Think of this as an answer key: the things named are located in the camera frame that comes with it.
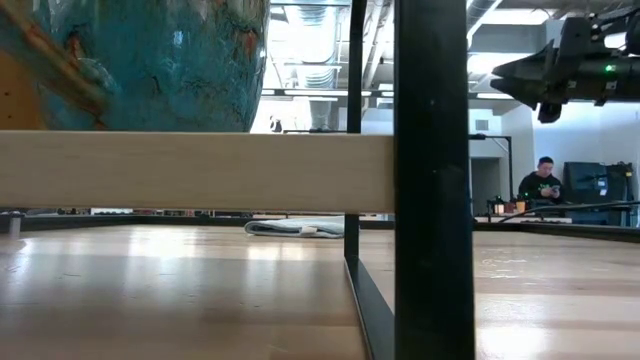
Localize grey metal post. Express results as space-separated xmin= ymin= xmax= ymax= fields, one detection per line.
xmin=6 ymin=211 xmax=24 ymax=240

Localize light wooden shelf board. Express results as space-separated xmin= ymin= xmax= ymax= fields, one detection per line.
xmin=0 ymin=130 xmax=397 ymax=215

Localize silver ceiling duct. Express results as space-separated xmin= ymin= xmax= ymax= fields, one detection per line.
xmin=292 ymin=0 xmax=347 ymax=132

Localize folded grey cloth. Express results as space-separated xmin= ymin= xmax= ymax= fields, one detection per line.
xmin=243 ymin=216 xmax=346 ymax=240

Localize person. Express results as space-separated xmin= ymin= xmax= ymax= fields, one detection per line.
xmin=517 ymin=155 xmax=566 ymax=205

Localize black metal frame post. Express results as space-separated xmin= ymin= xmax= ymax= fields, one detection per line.
xmin=343 ymin=0 xmax=477 ymax=360

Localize distant black screen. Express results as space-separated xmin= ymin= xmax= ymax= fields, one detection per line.
xmin=563 ymin=160 xmax=636 ymax=212

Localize distant black stand frame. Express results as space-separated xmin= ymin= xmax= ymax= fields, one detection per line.
xmin=468 ymin=133 xmax=515 ymax=202

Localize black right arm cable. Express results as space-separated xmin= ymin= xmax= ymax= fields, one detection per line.
xmin=497 ymin=199 xmax=640 ymax=224

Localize teal glazed ceramic pot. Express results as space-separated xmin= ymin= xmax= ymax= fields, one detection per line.
xmin=0 ymin=0 xmax=272 ymax=133

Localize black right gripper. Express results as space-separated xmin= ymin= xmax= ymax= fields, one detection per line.
xmin=491 ymin=16 xmax=610 ymax=124

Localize black aluminium table frame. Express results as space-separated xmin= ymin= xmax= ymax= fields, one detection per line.
xmin=0 ymin=213 xmax=640 ymax=245

